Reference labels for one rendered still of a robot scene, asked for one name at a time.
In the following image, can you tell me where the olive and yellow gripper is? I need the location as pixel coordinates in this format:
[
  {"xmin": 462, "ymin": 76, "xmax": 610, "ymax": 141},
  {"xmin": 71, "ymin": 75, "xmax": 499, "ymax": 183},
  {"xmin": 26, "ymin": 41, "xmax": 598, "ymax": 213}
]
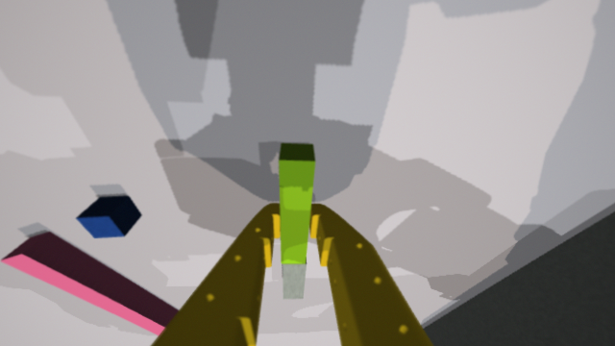
[{"xmin": 151, "ymin": 203, "xmax": 433, "ymax": 346}]

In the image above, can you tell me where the grey rod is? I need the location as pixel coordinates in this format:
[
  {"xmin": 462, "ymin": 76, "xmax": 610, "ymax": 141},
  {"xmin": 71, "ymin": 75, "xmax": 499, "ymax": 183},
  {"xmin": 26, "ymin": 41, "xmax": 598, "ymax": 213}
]
[{"xmin": 283, "ymin": 259, "xmax": 307, "ymax": 299}]

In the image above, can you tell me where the small blue cube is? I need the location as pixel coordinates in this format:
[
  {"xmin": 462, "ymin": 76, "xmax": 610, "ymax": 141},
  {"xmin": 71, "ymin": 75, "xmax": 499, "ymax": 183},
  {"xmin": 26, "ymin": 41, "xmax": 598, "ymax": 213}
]
[{"xmin": 76, "ymin": 196, "xmax": 142, "ymax": 238}]

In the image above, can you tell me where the pink rod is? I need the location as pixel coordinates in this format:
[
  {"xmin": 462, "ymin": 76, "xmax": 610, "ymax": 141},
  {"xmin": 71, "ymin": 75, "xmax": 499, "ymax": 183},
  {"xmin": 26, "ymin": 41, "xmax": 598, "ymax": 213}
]
[{"xmin": 0, "ymin": 232, "xmax": 178, "ymax": 335}]

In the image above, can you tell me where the lime green rod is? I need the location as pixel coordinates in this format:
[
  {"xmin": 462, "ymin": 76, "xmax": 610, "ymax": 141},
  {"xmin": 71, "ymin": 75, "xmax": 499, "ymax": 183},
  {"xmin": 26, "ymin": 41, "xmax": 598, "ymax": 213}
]
[{"xmin": 279, "ymin": 143, "xmax": 315, "ymax": 263}]

